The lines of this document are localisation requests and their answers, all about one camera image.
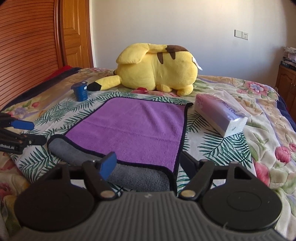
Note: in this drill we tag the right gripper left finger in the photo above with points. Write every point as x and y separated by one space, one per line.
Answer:
96 174

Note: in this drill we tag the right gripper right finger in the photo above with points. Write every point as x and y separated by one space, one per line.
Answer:
200 175

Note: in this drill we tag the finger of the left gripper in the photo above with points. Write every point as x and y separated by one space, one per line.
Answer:
11 138
7 120

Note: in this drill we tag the purple and grey towel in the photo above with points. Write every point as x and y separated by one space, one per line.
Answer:
146 136

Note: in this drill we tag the palm leaf print cloth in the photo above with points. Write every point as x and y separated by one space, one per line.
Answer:
35 161

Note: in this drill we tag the pink tissue pack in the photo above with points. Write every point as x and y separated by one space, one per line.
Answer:
222 111

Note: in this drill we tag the red and navy blanket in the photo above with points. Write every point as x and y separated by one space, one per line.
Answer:
47 83

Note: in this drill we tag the floral bed quilt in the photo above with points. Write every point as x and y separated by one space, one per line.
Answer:
266 146

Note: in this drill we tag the wooden louvered wardrobe door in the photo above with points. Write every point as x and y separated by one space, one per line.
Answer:
31 46

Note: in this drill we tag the yellow Pikachu plush toy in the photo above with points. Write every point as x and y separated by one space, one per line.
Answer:
151 66

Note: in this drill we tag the wooden side cabinet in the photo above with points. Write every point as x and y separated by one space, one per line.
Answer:
285 86

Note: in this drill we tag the wooden panel door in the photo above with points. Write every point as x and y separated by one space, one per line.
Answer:
75 33

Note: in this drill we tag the stack of folded items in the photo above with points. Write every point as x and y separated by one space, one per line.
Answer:
289 58

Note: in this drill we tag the white wall switch plate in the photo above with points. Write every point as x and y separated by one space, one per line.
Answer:
241 34

